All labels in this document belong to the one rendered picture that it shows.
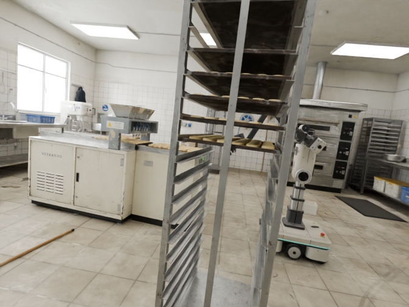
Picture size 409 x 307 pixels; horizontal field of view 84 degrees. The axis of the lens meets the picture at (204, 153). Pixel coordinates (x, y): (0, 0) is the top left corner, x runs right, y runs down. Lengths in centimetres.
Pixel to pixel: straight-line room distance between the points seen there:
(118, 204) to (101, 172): 40
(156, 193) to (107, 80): 532
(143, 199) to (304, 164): 178
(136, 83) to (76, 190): 465
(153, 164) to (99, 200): 71
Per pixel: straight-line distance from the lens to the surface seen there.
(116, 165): 261
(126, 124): 250
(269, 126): 89
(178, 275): 137
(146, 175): 265
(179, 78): 97
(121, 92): 725
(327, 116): 580
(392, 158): 620
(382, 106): 747
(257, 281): 111
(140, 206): 279
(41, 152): 325
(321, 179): 589
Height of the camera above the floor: 121
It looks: 7 degrees down
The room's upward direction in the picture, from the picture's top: 7 degrees clockwise
